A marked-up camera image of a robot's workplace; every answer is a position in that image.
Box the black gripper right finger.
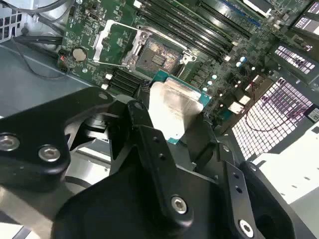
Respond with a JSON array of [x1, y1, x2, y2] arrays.
[[183, 114, 304, 239]]

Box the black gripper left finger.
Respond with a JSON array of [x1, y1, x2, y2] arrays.
[[0, 86, 194, 230]]

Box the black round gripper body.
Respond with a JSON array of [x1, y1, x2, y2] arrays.
[[55, 146, 234, 239]]

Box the silver topped CPU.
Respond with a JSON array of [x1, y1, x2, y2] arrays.
[[148, 70, 213, 145]]

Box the metal socket cover frame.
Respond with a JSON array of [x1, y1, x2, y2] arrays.
[[92, 19, 149, 72]]

